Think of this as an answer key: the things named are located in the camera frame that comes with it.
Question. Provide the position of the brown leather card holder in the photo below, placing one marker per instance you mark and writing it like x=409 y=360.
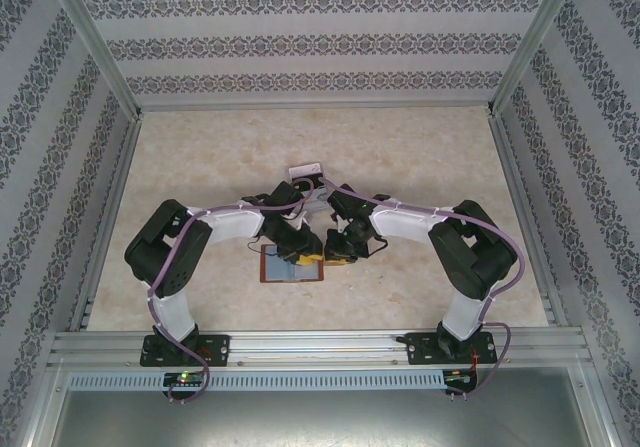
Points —
x=280 y=273

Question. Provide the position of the clear acrylic card stand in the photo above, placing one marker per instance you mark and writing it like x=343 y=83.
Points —
x=317 y=196

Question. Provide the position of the black card white back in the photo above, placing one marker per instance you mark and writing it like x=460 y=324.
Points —
x=305 y=170

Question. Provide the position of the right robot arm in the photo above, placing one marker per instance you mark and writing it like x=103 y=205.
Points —
x=405 y=222

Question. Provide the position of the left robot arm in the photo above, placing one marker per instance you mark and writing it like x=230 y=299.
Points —
x=232 y=224

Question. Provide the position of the grey metal sheet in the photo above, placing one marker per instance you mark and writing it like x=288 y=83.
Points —
x=320 y=417

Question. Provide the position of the small circuit board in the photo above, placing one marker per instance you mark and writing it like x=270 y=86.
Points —
x=460 y=377

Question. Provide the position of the circuit board with green light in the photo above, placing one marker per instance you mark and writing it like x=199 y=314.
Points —
x=185 y=379

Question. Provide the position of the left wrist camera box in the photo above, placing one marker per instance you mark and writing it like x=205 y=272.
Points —
x=300 y=223

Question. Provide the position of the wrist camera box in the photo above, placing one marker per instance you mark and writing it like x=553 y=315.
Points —
x=338 y=223
x=300 y=223

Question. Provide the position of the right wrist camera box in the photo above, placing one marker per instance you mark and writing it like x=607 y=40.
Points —
x=338 y=223

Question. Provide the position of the aluminium mounting rail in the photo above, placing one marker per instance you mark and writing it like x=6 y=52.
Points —
x=320 y=348

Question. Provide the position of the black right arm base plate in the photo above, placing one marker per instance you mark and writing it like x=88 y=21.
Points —
x=420 y=347

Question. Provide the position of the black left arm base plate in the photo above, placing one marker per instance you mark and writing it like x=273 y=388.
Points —
x=217 y=349

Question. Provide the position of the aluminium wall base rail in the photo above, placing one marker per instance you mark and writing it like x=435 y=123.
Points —
x=315 y=108

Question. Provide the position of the aluminium side rail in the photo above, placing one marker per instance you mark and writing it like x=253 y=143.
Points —
x=110 y=217
x=525 y=217

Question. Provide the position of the aluminium frame post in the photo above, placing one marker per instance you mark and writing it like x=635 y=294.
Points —
x=535 y=42
x=97 y=42

